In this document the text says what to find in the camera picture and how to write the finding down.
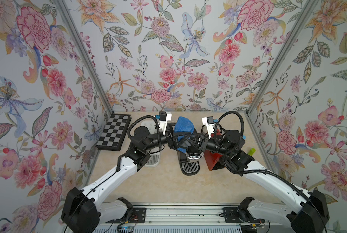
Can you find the aluminium frame post left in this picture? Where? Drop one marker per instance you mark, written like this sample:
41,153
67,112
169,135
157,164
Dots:
68,21

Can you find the black white chessboard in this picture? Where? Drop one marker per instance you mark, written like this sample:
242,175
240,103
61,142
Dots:
114,132

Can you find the blue microfiber cloth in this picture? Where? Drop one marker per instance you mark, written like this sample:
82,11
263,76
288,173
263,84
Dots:
183,125

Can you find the aluminium frame post right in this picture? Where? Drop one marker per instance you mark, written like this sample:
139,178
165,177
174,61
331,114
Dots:
296,29

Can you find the aluminium frame post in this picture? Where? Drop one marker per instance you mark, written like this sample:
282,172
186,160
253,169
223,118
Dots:
296,29
68,21

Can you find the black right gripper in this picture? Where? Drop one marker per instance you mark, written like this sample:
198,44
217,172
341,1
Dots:
204,144

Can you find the green cylinder block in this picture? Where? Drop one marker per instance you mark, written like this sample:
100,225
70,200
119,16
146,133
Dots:
251,151

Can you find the black coffee machine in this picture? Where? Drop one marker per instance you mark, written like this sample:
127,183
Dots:
187,168

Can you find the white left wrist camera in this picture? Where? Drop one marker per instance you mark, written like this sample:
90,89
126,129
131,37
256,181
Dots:
164,118

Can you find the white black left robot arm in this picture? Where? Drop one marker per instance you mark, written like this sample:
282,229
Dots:
85,209

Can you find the white coffee machine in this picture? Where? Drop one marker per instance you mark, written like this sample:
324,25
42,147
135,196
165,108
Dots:
154,160

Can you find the red coffee machine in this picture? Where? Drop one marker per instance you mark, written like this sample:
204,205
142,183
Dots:
213,160

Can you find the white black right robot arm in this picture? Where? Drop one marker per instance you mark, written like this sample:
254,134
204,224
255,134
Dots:
302,210

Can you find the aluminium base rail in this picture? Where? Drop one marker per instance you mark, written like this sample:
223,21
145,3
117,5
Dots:
189,219

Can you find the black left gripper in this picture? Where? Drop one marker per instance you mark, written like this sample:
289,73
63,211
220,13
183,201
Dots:
170,141

